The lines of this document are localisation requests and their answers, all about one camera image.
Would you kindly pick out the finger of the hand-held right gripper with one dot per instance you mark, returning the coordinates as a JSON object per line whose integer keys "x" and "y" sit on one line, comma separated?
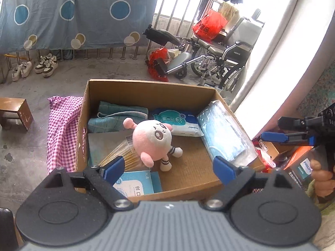
{"x": 272, "y": 136}
{"x": 288, "y": 122}

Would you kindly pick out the small brown box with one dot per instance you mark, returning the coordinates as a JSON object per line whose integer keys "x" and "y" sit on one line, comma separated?
{"x": 271, "y": 149}

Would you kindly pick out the black and orange box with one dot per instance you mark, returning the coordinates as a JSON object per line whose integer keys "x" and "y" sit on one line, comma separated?
{"x": 301, "y": 164}

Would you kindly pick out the teal checked towel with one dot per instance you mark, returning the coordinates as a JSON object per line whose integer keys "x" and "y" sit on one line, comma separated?
{"x": 115, "y": 108}

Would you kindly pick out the pink plush toy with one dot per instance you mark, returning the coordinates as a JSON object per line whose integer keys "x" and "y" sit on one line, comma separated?
{"x": 151, "y": 138}

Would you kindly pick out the yellow hanging cloth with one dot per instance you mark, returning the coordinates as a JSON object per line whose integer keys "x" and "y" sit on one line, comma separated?
{"x": 229, "y": 11}

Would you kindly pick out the brown cardboard box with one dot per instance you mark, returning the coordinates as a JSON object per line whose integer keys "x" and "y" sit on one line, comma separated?
{"x": 188, "y": 159}

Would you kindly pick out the black object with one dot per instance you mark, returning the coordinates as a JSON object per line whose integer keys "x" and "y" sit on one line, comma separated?
{"x": 6, "y": 230}

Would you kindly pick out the brown wooden stool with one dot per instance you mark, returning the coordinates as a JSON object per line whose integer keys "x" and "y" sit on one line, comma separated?
{"x": 13, "y": 104}

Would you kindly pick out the yellow pole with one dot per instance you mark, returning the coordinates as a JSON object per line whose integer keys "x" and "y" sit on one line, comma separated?
{"x": 10, "y": 56}

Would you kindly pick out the person's right hand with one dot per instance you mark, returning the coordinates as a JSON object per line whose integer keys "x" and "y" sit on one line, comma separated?
{"x": 322, "y": 179}

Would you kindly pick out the red packet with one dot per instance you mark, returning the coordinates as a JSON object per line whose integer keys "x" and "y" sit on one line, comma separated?
{"x": 265, "y": 159}

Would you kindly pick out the large red plastic bag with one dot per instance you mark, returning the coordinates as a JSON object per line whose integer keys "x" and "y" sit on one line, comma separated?
{"x": 209, "y": 26}

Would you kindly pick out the dark and white sneaker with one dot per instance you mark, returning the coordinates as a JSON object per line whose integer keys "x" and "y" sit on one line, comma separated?
{"x": 50, "y": 68}
{"x": 42, "y": 64}

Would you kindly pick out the blue hanging sheet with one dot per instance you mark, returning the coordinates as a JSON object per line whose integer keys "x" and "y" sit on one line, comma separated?
{"x": 86, "y": 18}

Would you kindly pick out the white curtain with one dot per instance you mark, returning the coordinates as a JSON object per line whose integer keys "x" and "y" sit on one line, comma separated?
{"x": 282, "y": 44}

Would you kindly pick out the blue bandage box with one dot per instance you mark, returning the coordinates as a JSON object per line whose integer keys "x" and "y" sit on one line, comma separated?
{"x": 138, "y": 183}

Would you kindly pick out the purple checkered cloth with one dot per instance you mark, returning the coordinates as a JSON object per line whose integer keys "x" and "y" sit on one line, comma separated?
{"x": 62, "y": 125}

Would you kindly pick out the patterned fabric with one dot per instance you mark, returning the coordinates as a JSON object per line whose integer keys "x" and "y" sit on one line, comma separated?
{"x": 319, "y": 91}

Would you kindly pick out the blue wet wipes pack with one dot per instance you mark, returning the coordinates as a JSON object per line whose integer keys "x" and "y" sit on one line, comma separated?
{"x": 175, "y": 117}

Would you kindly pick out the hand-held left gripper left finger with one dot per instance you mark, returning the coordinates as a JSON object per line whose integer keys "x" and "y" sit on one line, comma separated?
{"x": 115, "y": 166}

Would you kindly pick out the metal railing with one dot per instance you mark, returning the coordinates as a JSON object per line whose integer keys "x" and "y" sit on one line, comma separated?
{"x": 180, "y": 10}

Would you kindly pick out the silver wheelchair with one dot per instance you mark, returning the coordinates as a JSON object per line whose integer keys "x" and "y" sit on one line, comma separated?
{"x": 230, "y": 49}

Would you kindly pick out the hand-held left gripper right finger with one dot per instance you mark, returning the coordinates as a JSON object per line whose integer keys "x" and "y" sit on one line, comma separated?
{"x": 222, "y": 167}

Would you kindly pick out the blue face masks pack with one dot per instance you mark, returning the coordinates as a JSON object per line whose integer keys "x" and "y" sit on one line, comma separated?
{"x": 222, "y": 133}

